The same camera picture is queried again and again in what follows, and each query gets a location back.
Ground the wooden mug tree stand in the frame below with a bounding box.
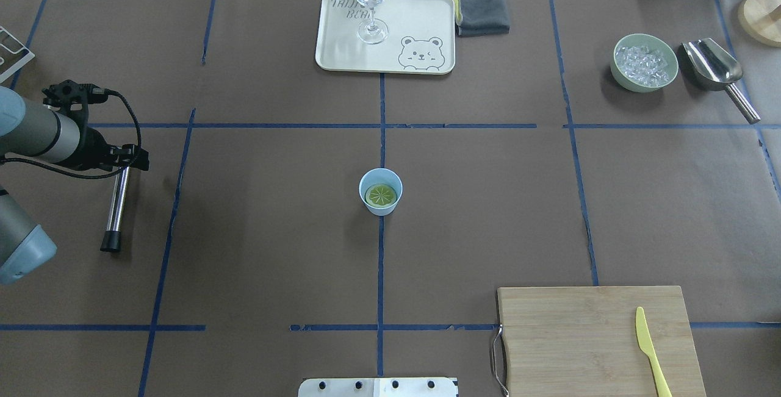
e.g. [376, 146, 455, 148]
[738, 0, 780, 48]

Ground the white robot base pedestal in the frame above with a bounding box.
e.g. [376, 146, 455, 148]
[297, 377, 459, 396]

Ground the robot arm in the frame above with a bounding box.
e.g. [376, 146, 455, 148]
[1, 80, 149, 285]

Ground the dark grey folded cloth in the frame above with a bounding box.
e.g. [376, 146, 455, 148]
[453, 0, 511, 37]

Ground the light blue plastic cup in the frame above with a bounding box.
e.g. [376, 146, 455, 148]
[359, 168, 403, 216]

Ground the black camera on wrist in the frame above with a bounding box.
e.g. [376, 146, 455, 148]
[41, 80, 109, 124]

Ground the cream plastic tray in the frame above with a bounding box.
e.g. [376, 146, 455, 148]
[315, 0, 456, 75]

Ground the green bowl with ice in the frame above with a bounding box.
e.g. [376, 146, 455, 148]
[610, 34, 680, 93]

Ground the bamboo cutting board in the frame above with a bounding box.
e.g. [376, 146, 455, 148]
[497, 286, 706, 396]

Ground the metal ice scoop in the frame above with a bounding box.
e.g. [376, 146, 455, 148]
[681, 38, 761, 124]

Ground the yellow plastic knife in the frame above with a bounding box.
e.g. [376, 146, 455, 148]
[634, 306, 672, 396]

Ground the white wire cup rack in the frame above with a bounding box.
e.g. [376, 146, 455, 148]
[0, 26, 35, 83]

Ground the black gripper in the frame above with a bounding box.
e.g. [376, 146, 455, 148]
[76, 126, 149, 172]

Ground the black metal muddler stick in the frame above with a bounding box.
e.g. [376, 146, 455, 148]
[100, 168, 129, 253]

